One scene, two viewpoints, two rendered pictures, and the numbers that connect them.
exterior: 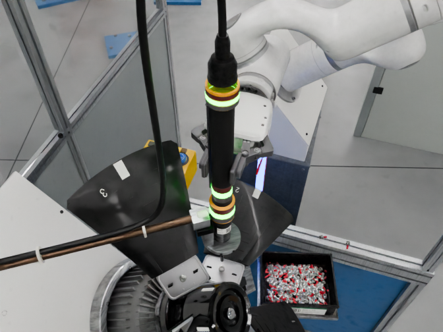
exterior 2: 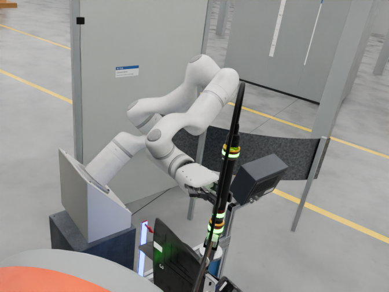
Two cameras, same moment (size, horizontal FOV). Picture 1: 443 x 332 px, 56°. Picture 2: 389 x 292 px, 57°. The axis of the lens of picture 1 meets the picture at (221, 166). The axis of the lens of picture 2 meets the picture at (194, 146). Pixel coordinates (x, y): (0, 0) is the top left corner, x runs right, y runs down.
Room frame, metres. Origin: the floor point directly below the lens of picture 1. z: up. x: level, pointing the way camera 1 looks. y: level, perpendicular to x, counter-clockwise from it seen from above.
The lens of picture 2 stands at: (0.12, 0.76, 2.09)
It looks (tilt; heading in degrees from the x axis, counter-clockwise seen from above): 27 degrees down; 298
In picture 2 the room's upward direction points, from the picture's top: 8 degrees clockwise
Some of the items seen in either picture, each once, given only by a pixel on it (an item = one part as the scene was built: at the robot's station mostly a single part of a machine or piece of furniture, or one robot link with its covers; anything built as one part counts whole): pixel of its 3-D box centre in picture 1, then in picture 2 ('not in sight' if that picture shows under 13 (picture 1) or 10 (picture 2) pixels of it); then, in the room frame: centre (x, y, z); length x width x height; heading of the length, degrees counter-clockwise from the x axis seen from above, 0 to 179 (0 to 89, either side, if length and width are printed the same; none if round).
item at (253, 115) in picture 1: (240, 120); (195, 178); (0.52, -0.03, 1.53); 0.11 x 0.10 x 0.07; 162
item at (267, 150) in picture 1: (256, 139); not in sight; (0.47, -0.06, 1.53); 0.08 x 0.06 x 0.01; 42
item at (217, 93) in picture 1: (222, 93); (230, 152); (0.41, 0.00, 1.67); 0.04 x 0.04 x 0.03
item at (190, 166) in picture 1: (167, 166); not in sight; (0.85, 0.17, 1.02); 0.16 x 0.10 x 0.11; 72
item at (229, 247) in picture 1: (216, 226); (212, 243); (0.41, 0.01, 1.37); 0.09 x 0.07 x 0.10; 107
